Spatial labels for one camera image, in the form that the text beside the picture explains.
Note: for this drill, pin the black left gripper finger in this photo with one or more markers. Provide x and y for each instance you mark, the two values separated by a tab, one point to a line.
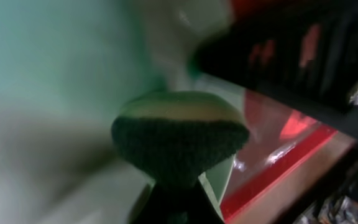
189	206

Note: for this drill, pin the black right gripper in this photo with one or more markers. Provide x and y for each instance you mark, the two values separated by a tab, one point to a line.
330	94

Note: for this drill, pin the green yellow sponge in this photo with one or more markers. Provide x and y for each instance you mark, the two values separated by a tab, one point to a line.
174	137

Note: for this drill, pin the red plastic tray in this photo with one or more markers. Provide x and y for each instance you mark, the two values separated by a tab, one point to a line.
281	138

